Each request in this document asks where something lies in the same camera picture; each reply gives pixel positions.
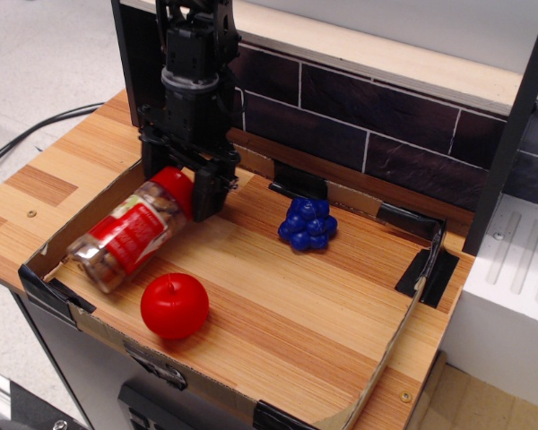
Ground black right shelf post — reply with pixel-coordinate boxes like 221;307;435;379
463;35;538;256

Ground light wooden shelf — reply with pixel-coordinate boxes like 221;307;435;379
119;0;523;117

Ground black left shelf post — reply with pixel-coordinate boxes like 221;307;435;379
111;1;165;126

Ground red plastic apple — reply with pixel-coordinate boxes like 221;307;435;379
140;273;210;340

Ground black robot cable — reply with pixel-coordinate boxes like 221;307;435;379
219;66;248;131

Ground black shelf post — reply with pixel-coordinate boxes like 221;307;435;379
463;35;538;256
111;1;165;126

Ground red-lidded spice bottle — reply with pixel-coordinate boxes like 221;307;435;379
67;167;194;293

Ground cardboard fence with black tape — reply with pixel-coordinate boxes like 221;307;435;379
19;156;471;429

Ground black cable on floor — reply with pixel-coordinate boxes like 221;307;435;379
0;102;105;173

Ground dark brick backsplash panel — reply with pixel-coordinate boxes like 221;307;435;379
228;42;538;207

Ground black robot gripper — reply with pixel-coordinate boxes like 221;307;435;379
138;66;240;222

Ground blue plastic grape bunch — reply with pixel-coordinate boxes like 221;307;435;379
278;197;338;252

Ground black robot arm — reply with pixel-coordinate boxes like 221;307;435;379
138;1;245;222

